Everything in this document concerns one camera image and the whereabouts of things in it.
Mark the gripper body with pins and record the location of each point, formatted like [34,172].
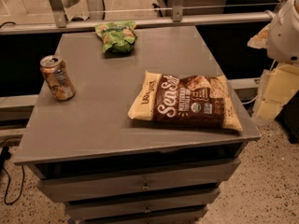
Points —
[284,37]

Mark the grey drawer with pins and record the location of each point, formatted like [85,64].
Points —
[135,181]
[190,213]
[141,203]

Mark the green rice chip bag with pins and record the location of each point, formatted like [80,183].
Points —
[117,36]

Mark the middle grey drawer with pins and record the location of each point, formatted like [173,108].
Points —
[141,203]

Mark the brown Sensible chip bag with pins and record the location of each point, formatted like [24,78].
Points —
[196,101]

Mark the top grey drawer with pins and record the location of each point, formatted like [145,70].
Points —
[135,181]

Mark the orange soda can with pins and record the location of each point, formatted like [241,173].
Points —
[54,72]

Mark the bottom grey drawer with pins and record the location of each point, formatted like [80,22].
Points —
[190,213]

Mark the grey metal window rail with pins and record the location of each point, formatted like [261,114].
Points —
[86,26]

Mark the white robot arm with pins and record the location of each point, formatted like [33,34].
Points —
[280,37]

